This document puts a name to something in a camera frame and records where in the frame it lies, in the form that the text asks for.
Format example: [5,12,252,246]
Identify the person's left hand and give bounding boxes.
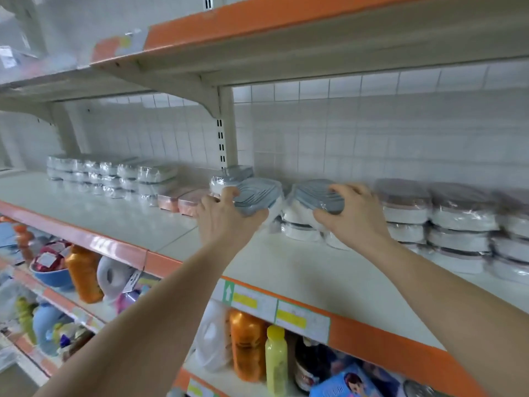
[195,185,271,255]

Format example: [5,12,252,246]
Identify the person's right hand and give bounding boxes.
[311,183,395,256]

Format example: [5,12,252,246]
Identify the orange lid plastic box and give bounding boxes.
[177,187,214,218]

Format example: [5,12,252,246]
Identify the grey soap dish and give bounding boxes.
[284,178,347,230]
[233,176,287,226]

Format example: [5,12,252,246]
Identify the salmon textured plastic box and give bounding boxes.
[156,186,196,214]

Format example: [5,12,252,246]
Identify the stacks of grey-lid soap dishes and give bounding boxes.
[279,176,529,286]

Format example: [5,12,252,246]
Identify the stacks of clear-lid soap dishes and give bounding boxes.
[45,152,180,204]

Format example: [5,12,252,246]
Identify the orange metal store shelving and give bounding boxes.
[0,0,529,397]

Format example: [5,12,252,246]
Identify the person's right forearm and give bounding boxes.
[368,239,529,397]

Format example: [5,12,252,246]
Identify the person's left forearm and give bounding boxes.
[33,239,247,397]

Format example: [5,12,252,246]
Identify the yellow shelf price label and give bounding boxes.
[220,278,279,324]
[273,299,332,346]

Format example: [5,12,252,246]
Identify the pink tub of blue packets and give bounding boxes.
[115,280,159,316]

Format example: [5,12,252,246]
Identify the wide orange plastic bottle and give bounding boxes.
[228,307,268,384]

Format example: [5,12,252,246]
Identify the yellow plastic bottle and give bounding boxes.
[263,324,289,397]

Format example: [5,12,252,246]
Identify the dark plastic bottle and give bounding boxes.
[293,334,332,394]

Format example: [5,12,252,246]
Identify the blue product pack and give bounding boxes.
[309,364,386,397]

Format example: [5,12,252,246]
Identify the silver spray can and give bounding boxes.
[402,379,448,397]

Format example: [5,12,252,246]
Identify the blue tub of red packets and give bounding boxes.
[28,239,76,291]

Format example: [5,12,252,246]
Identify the light blue plastic bottle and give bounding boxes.
[30,302,68,357]

